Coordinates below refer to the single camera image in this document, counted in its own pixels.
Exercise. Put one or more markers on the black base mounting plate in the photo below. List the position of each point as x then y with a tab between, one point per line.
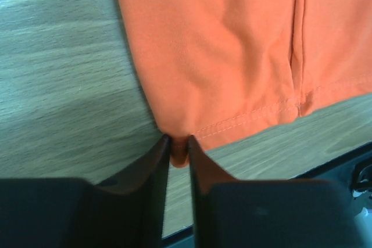
352	171

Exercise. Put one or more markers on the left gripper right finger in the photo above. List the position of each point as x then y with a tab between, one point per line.
229	212

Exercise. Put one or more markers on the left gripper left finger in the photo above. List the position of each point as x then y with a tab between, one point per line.
124	210

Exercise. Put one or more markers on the orange t shirt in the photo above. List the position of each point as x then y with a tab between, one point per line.
223	70

